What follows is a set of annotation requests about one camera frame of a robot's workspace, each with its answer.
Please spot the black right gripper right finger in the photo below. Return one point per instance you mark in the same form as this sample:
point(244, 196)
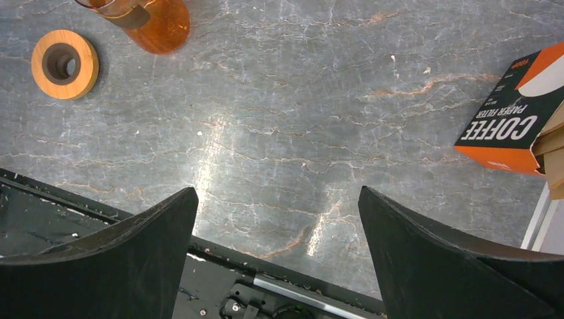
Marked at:
point(426, 269)

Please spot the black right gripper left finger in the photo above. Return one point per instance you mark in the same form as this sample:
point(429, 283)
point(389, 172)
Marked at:
point(131, 269)

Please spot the wooden ring dripper holder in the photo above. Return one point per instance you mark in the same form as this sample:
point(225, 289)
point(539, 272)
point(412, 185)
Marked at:
point(64, 65)

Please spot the orange glass carafe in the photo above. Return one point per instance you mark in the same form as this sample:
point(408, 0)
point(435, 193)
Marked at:
point(158, 26)

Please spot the coffee paper filter box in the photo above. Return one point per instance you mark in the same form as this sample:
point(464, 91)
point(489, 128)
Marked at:
point(502, 132)

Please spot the brown paper coffee filters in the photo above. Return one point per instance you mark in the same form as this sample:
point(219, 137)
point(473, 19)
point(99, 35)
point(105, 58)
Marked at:
point(548, 150)

